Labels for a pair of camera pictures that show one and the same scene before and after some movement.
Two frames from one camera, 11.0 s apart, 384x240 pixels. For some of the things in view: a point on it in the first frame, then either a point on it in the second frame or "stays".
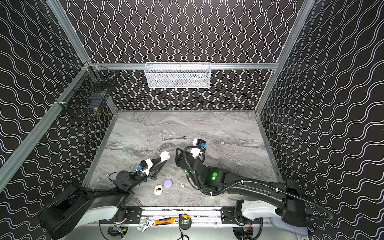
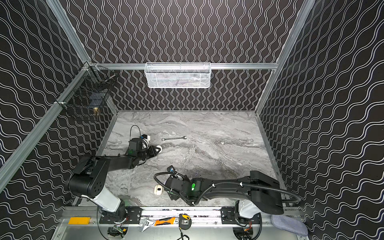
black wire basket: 86,99 stays
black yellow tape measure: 185,221 stays
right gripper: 191,157 -> 167,185
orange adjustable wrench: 146,223 stays
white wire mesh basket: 177,75 stays
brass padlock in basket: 95,112 stays
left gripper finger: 157,164 -> 154,150
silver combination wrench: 184,137 stays
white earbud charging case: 164,156 -> 160,147
